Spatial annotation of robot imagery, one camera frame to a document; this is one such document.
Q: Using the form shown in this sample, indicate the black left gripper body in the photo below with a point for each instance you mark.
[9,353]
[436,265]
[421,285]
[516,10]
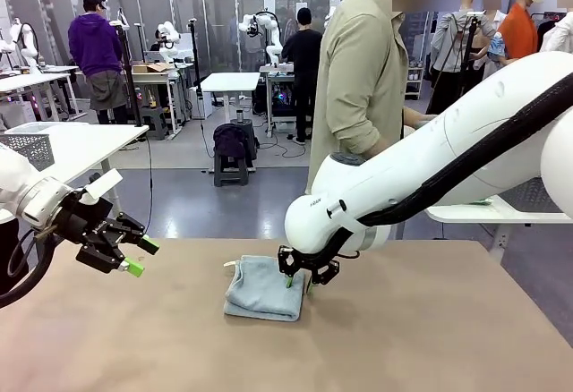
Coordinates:
[89,226]

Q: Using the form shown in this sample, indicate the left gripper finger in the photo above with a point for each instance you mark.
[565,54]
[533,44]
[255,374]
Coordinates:
[139,235]
[130,266]

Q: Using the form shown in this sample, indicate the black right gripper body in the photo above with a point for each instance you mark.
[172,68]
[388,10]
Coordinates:
[313,262]

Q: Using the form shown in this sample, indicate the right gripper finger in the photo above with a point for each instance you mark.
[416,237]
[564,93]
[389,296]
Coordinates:
[324,273]
[287,264]

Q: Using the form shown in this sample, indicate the light blue towel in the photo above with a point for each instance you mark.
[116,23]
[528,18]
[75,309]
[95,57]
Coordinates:
[264,289]

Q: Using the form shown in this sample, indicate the grey plastic basket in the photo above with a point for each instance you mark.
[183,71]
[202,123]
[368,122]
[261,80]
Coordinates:
[528,197]

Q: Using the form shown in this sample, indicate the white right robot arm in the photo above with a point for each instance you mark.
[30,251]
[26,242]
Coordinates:
[447,150]

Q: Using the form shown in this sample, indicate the person's right forearm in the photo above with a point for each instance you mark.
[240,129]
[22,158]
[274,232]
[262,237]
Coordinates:
[379,149]

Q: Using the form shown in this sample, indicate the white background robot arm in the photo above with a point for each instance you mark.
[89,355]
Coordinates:
[27,47]
[273,38]
[169,47]

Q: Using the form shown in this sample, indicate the person's left forearm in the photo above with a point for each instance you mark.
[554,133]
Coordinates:
[421,119]

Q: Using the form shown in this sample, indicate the grey perforated basket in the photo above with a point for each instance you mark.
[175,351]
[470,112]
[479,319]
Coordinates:
[31,150]

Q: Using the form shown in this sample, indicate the white table with round leg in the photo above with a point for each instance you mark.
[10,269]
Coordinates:
[98,141]

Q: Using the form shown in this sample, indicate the grey step stool under backpack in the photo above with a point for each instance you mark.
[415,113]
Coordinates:
[230,172]

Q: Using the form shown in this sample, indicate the black purple backpack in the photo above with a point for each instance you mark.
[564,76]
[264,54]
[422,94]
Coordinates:
[233,139]

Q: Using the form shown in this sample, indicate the grey tumbler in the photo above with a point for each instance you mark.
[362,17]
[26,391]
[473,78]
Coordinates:
[241,115]

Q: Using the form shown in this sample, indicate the white framed workbench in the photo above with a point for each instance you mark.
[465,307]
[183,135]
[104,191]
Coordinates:
[156,79]

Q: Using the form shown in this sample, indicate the white table with square legs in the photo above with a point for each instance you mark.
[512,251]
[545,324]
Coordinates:
[470,214]

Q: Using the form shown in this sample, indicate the long white workbench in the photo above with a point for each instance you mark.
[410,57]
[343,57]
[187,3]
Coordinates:
[27,79]

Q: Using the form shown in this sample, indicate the open cardboard box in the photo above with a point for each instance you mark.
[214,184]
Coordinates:
[150,68]

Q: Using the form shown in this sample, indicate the person in purple hoodie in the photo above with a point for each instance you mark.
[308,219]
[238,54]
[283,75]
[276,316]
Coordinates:
[94,47]

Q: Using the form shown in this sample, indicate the white height-adjustable desk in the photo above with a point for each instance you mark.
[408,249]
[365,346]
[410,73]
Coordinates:
[230,81]

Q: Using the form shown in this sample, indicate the white robot cart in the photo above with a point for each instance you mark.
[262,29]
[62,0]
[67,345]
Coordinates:
[273,72]

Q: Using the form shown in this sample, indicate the person in beige shirt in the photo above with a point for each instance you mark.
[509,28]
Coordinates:
[358,74]

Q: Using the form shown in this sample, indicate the seated person with black hair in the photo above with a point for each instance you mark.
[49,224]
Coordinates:
[160,43]

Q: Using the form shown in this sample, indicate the wooden shoe shelf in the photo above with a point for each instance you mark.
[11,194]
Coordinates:
[414,83]

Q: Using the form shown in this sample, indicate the person in black shirt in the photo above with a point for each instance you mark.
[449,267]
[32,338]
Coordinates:
[302,52]

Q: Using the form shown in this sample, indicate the mannequin in grey jacket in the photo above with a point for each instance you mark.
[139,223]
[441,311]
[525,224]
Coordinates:
[450,43]

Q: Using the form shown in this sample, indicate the black tripod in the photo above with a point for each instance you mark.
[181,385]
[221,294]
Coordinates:
[465,52]

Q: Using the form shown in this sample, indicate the mannequin in blue dress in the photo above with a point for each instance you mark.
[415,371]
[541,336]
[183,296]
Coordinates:
[499,47]

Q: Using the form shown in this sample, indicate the mannequin in orange jacket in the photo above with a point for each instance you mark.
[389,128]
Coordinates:
[519,34]

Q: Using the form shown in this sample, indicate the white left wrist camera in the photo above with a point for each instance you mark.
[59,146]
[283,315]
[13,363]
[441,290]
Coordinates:
[105,184]

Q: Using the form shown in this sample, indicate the black camera pole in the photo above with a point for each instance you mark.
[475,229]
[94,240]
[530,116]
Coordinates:
[195,65]
[133,96]

